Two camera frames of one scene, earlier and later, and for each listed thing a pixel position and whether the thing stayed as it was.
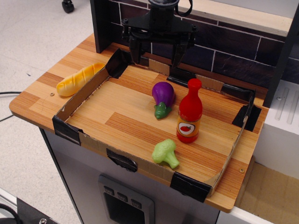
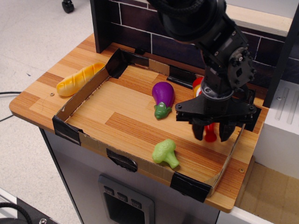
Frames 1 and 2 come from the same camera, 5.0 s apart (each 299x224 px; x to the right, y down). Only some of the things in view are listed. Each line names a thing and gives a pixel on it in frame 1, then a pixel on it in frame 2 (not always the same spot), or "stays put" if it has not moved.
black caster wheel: (67, 6) stays put
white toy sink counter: (278, 146) stays put
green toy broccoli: (164, 150) stays put
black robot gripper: (160, 22) → (216, 106)
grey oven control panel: (123, 205) stays put
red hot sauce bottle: (190, 114) → (210, 136)
